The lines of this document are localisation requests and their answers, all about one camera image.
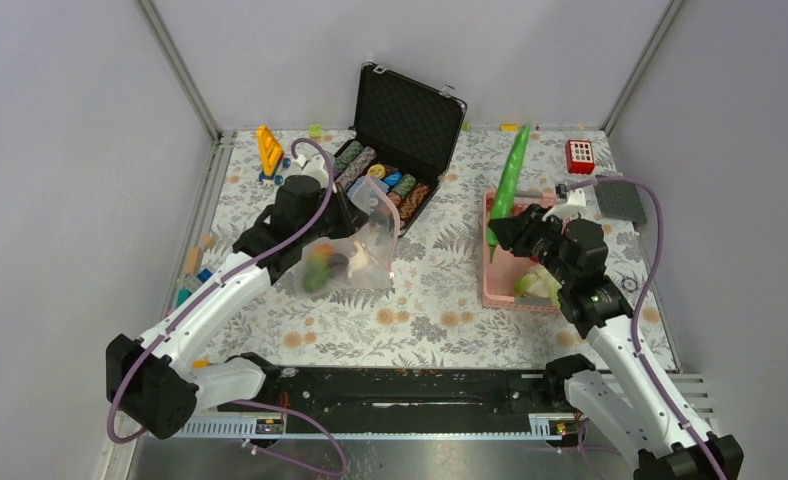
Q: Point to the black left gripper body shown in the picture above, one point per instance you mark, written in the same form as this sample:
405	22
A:
335	221

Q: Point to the small white toy dumpling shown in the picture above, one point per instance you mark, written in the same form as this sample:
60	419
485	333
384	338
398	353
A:
359	261

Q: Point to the pink plastic basket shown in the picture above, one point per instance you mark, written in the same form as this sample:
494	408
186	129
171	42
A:
499	273

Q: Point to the grey building baseplate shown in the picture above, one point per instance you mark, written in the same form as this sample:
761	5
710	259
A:
620	201

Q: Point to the green orange toy mango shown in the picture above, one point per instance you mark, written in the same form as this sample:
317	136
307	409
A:
317	268

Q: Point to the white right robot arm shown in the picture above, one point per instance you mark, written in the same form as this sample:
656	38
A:
650	422

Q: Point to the red toy block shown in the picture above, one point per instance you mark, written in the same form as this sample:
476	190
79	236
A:
580	158

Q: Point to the yellow toy ladder cart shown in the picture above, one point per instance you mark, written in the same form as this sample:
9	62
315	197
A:
274	162

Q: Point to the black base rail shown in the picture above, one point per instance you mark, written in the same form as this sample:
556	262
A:
400	401

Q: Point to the blue toy block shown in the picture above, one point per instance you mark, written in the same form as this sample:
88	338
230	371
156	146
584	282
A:
190	283

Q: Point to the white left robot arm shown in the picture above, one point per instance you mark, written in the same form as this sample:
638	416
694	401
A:
151	378

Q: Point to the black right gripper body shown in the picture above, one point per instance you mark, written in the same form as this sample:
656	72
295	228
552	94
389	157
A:
539	236

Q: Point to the green toy pepper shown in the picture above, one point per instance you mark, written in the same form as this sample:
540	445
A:
507	187

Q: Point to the clear pink zip top bag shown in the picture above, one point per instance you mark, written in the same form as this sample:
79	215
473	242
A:
378	233

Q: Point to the black poker chip case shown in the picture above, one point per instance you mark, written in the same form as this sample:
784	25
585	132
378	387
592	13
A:
411	126

